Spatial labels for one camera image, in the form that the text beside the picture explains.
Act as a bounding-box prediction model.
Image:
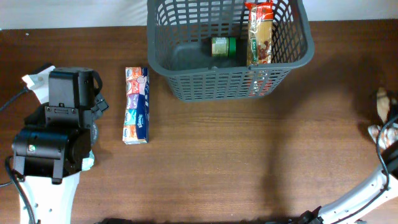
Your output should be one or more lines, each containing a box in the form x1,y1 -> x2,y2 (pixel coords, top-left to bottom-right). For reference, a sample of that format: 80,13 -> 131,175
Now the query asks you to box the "teal wet wipes packet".
81,151 -> 95,171

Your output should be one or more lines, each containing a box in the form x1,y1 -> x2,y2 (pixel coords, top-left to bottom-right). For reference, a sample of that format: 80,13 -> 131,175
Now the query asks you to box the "Kleenex tissue multipack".
122,67 -> 149,144

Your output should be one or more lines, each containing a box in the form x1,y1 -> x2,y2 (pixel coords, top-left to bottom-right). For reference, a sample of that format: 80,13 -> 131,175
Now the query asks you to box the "grey plastic basket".
147,0 -> 315,101

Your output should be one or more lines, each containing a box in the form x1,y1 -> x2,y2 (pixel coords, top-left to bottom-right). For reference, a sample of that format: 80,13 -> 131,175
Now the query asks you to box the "green lidded spice jar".
211,37 -> 236,58

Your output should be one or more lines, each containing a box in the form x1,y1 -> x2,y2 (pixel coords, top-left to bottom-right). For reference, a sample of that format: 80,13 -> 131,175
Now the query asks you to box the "red spaghetti pasta package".
244,0 -> 274,67

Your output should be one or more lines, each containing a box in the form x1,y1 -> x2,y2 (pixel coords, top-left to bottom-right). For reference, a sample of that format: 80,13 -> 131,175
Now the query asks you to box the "beige snack bag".
368,87 -> 397,150

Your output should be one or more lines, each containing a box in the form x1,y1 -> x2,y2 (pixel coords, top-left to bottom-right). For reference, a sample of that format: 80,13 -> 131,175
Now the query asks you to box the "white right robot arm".
296,143 -> 397,224

